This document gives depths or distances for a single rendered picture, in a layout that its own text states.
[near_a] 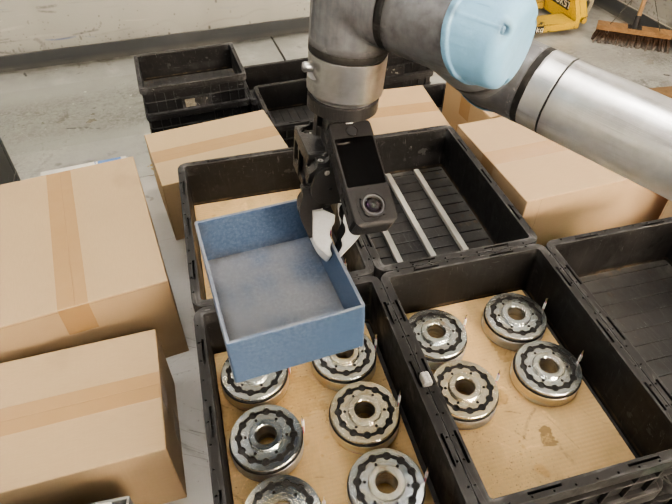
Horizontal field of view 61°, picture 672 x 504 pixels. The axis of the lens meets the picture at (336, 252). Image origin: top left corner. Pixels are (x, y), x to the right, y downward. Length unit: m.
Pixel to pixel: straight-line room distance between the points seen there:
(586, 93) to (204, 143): 1.00
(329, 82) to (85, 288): 0.63
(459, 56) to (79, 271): 0.79
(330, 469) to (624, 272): 0.67
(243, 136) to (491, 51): 1.01
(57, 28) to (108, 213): 2.90
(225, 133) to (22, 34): 2.74
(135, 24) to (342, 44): 3.50
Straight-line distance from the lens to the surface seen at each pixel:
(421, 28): 0.47
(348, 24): 0.51
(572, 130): 0.56
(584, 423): 0.96
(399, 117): 1.47
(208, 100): 2.32
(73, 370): 0.98
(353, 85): 0.54
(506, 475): 0.88
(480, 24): 0.45
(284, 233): 0.76
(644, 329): 1.12
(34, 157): 3.20
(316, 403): 0.90
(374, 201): 0.54
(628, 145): 0.55
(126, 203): 1.19
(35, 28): 4.02
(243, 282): 0.73
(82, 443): 0.91
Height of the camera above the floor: 1.60
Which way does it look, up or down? 44 degrees down
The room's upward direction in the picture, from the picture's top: straight up
